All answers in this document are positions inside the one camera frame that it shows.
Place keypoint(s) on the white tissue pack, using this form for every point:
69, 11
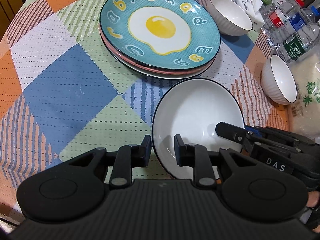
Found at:
252, 8

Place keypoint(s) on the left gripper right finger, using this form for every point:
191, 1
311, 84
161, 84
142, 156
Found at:
197, 157

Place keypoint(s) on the blue fried egg plate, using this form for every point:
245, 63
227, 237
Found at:
171, 34

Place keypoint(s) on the green label water bottle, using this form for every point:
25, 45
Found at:
299, 43

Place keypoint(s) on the pink bunny carrot plate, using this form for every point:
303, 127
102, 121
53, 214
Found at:
153, 69

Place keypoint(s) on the white sun plate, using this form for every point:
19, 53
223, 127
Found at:
160, 75

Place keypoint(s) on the red label water bottle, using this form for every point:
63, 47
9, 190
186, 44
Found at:
285, 6

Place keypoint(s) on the blue label water bottle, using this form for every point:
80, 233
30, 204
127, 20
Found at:
297, 22

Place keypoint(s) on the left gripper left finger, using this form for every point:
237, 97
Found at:
127, 158

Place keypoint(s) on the white ribbed bowl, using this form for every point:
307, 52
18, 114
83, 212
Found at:
192, 108
229, 17
278, 82

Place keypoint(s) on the bag of rice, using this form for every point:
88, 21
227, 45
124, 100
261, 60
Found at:
304, 113

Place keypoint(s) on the patchwork tablecloth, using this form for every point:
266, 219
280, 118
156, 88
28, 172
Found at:
63, 94

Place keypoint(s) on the person's right hand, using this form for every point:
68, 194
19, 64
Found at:
313, 205

